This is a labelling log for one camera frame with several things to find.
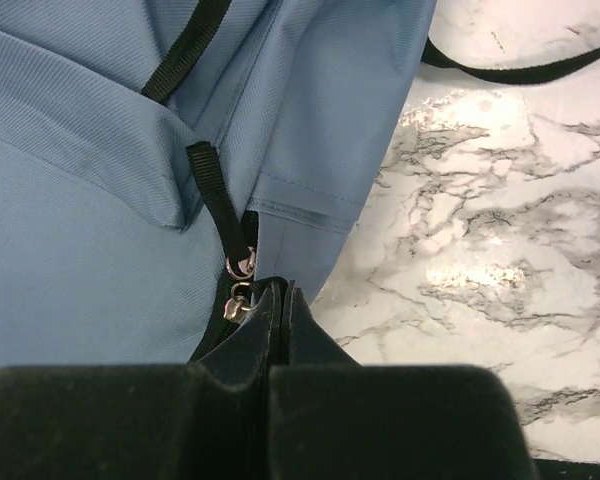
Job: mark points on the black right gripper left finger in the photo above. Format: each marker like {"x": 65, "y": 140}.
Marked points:
{"x": 201, "y": 420}

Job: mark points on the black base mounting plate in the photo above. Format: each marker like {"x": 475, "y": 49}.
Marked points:
{"x": 567, "y": 470}

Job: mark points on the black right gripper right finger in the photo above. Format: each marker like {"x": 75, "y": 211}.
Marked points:
{"x": 331, "y": 418}

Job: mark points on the blue student backpack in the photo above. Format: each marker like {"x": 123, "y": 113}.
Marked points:
{"x": 154, "y": 153}

